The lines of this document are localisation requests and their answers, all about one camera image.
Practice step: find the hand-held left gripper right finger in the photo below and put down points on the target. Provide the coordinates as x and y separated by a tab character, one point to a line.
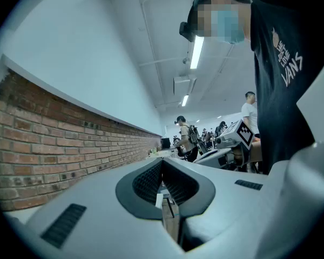
232	198

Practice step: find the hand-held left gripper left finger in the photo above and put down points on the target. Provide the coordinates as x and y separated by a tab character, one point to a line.
97	198

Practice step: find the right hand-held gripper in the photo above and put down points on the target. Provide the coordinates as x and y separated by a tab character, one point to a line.
240	136

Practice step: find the black monitor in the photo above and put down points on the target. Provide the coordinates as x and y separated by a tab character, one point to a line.
165	143

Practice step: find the long ceiling light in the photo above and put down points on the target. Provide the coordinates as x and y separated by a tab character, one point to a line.
196	52
185	100

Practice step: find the white ceiling air unit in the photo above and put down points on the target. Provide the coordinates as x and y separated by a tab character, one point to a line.
185	84

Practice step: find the person's black t-shirt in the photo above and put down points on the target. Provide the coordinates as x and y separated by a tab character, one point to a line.
280	117

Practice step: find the small ceiling dome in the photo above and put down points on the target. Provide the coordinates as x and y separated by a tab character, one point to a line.
186	61

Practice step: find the blue face mask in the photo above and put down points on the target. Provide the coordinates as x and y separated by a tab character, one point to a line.
229	26

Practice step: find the person's head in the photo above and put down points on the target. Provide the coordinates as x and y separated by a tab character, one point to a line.
202	17

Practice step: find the black head camera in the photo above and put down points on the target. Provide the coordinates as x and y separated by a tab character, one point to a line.
185	31

